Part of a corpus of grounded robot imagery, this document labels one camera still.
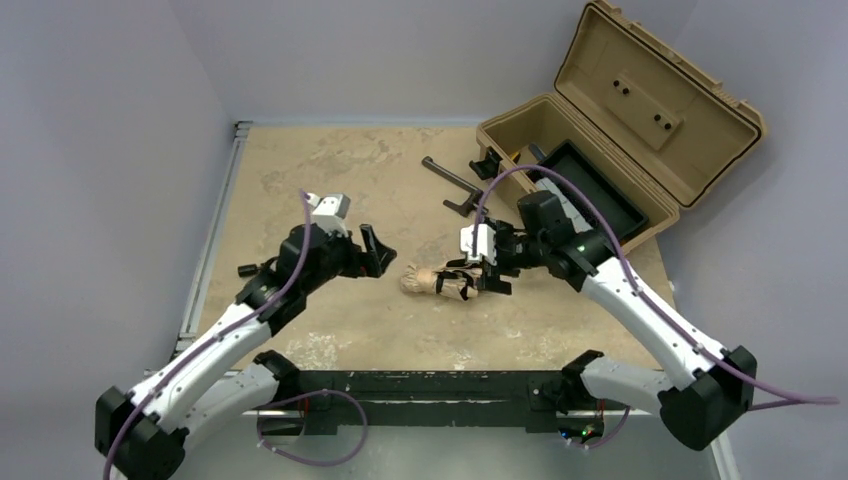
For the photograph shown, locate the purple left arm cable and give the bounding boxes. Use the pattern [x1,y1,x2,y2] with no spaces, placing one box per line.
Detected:
[102,189,316,480]

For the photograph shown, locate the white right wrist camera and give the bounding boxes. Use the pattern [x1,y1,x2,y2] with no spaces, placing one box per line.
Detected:
[459,224,497,265]

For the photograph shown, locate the beige folding umbrella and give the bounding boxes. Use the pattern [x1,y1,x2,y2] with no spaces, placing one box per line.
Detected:
[400,262,482,301]

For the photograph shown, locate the black toolbox tray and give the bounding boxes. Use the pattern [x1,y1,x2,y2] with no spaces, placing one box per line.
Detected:
[526,140,648,244]

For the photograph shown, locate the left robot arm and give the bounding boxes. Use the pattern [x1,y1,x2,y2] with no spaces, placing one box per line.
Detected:
[94,221,397,479]

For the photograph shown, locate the aluminium frame rail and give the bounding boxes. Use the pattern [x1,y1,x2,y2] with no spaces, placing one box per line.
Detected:
[109,120,742,480]

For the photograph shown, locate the black pipe fitting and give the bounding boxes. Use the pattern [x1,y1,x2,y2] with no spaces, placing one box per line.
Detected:
[421,155,490,219]

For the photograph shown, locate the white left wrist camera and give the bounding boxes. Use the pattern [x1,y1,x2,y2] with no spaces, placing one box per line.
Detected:
[307,193,351,237]

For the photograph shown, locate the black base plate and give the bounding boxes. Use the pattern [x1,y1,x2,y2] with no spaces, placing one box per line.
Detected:
[260,370,623,442]

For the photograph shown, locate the tan plastic toolbox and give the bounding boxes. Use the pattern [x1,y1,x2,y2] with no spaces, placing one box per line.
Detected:
[476,1,767,251]

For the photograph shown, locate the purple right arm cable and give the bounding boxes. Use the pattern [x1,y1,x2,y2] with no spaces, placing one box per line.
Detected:
[471,164,841,413]

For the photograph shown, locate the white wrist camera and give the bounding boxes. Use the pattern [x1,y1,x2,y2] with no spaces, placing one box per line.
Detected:
[459,224,497,265]
[307,193,351,237]

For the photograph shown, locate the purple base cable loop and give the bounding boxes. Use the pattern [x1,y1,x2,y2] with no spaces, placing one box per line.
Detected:
[256,389,370,469]

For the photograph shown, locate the small black cylinder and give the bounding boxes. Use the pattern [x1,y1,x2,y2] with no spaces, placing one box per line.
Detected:
[237,264,261,278]

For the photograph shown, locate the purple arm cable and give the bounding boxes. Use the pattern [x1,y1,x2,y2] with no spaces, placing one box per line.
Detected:
[102,189,316,480]
[471,164,841,413]

